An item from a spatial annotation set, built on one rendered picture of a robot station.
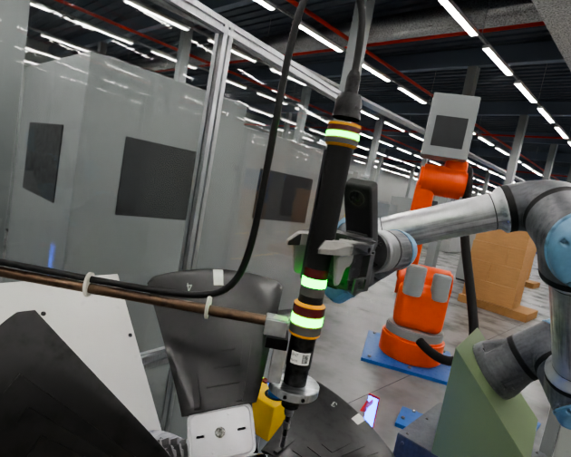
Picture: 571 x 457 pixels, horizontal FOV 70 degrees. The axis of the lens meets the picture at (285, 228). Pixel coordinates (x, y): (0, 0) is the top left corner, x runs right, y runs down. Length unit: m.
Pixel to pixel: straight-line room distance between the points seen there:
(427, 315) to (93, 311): 3.89
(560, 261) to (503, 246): 7.73
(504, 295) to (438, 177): 4.44
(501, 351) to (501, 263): 7.34
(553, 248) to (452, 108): 3.77
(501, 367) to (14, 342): 1.04
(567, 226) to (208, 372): 0.60
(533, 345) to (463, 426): 0.26
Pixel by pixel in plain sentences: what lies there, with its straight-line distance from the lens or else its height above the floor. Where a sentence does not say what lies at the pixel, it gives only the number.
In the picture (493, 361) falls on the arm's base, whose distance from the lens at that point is 1.19.
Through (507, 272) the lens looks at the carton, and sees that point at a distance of 8.51.
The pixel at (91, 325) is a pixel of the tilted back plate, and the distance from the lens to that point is 0.81.
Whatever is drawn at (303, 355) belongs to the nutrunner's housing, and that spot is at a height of 1.38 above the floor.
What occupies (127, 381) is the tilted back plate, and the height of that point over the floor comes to 1.21.
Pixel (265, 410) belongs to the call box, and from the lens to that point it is 1.08.
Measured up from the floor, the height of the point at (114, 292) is 1.41.
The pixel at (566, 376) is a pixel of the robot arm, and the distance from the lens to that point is 1.05.
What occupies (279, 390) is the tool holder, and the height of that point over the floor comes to 1.33.
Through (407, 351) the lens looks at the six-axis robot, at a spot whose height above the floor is 0.17.
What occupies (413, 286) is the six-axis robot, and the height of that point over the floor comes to 0.84.
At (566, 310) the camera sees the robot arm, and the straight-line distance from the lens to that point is 0.91.
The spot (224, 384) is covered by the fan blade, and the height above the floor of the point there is 1.30.
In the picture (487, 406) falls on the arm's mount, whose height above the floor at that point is 1.17.
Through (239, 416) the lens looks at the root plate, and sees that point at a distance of 0.62.
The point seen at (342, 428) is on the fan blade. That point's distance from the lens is 0.81.
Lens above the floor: 1.59
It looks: 6 degrees down
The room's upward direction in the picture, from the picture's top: 10 degrees clockwise
